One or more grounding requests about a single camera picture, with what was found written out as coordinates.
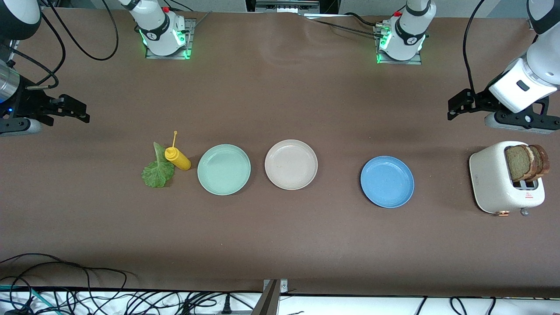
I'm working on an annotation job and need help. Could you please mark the brown bread slice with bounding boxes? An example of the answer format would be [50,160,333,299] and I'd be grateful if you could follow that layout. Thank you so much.
[504,144,539,183]
[532,144,551,180]

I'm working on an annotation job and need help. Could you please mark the green lettuce leaf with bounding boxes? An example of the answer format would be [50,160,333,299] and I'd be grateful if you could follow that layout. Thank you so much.
[140,141,176,189]

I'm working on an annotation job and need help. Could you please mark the yellow mustard squeeze bottle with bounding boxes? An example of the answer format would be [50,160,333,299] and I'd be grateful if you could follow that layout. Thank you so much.
[164,130,193,172]

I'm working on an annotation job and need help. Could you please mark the blue plate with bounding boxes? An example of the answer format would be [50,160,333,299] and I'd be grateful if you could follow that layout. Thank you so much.
[360,156,415,209]

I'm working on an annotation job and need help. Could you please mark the mint green plate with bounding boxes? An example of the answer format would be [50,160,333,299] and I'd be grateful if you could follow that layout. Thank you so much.
[197,144,252,196]

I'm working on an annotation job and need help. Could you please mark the beige plate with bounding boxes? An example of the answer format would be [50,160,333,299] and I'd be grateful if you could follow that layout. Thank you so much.
[264,139,319,191]

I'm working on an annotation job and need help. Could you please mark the cream white toaster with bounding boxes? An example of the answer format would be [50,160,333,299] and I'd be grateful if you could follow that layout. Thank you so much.
[469,140,546,217]

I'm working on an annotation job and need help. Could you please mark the black equipment box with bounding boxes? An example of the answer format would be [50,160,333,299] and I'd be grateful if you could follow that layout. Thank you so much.
[245,0,340,14]

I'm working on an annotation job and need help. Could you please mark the aluminium profile bar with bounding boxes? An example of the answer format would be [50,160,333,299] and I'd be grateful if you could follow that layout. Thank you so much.
[248,280,280,315]

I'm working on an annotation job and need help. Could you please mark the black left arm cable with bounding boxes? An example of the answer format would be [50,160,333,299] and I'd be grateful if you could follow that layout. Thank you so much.
[462,0,487,99]

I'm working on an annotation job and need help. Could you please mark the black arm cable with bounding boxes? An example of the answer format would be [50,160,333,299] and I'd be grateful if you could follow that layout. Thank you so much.
[0,0,120,91]
[462,0,487,99]

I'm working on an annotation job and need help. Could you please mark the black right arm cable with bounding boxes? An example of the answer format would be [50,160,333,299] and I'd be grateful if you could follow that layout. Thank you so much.
[0,0,120,91]

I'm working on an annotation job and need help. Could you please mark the thin black cable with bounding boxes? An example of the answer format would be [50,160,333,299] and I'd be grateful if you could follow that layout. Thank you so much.
[343,12,379,28]

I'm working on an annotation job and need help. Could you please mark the black corrugated cable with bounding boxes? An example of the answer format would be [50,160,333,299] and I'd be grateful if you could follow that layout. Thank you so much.
[305,17,385,36]

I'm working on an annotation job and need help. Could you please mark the black looping cable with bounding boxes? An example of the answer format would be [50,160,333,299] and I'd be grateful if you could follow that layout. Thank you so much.
[0,252,132,315]

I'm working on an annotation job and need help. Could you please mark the teal cable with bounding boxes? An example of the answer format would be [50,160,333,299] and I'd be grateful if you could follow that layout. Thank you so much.
[0,284,60,315]

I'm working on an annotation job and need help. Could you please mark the silver metal rail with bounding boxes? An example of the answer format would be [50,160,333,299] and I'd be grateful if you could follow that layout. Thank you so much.
[255,0,321,14]

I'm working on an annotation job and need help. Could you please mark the metal corner bracket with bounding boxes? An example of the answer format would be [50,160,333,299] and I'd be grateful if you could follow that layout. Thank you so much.
[262,279,289,294]

